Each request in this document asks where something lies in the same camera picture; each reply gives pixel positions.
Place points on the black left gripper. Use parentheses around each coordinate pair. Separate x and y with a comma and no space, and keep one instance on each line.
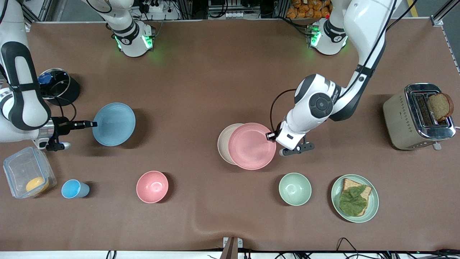
(272,136)

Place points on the white power strip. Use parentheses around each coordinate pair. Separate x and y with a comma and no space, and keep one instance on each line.
(233,15)
(156,6)

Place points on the beige plate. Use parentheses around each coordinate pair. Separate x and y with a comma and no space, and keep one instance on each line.
(222,144)

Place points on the green lettuce leaf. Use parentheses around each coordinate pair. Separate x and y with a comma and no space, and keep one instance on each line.
(352,203)

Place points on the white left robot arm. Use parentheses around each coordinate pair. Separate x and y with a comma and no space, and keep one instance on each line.
(363,32)

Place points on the brown bread slice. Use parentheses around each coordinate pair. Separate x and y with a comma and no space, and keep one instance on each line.
(348,184)

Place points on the green bowl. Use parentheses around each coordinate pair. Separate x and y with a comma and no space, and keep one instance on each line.
(294,189)

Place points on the pink bowl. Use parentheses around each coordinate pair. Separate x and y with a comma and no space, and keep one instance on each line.
(152,187)

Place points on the blue cup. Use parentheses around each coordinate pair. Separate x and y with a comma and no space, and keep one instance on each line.
(72,189)

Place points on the clear plastic container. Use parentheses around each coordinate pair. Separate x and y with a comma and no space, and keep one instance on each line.
(21,165)

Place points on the orange snack bags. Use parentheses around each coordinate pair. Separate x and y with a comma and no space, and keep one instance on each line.
(305,10)

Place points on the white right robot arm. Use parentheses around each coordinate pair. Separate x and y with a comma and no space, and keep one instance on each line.
(21,108)

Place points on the beige chrome toaster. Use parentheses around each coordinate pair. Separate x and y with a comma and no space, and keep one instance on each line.
(397,126)

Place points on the blue plate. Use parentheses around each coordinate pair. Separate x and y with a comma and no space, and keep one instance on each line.
(115,124)

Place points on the aluminium frame strut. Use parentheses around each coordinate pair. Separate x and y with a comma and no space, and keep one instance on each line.
(36,14)
(437,21)

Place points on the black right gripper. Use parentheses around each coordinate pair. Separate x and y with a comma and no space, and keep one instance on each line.
(63,124)

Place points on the yellow round food piece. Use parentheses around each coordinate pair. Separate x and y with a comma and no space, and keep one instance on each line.
(36,184)

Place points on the brown toast slice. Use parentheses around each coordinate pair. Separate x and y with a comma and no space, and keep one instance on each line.
(440,106)

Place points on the green plate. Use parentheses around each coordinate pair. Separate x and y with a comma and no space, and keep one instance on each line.
(373,201)

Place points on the pink plate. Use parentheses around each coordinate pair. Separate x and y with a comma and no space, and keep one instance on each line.
(251,145)

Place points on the brown table cover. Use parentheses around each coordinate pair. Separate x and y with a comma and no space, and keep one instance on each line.
(197,90)

